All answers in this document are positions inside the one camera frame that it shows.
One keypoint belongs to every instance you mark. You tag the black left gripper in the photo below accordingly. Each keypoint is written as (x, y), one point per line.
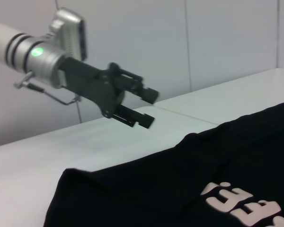
(90, 82)

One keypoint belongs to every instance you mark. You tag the black shirt with FREE print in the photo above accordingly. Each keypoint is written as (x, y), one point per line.
(168, 189)

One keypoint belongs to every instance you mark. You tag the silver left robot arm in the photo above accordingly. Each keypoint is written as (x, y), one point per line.
(26, 54)

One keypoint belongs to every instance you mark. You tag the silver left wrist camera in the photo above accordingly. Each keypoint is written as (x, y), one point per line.
(66, 30)

